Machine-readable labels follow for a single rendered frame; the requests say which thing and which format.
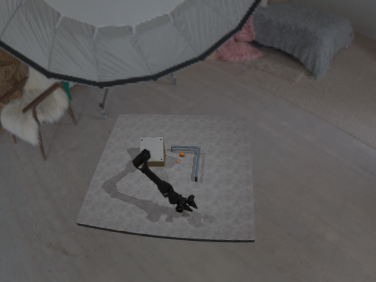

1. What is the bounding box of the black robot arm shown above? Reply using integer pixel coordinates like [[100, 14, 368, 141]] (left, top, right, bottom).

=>
[[133, 149, 186, 213]]

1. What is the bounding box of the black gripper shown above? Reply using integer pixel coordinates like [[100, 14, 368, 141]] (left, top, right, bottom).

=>
[[177, 194, 198, 212]]

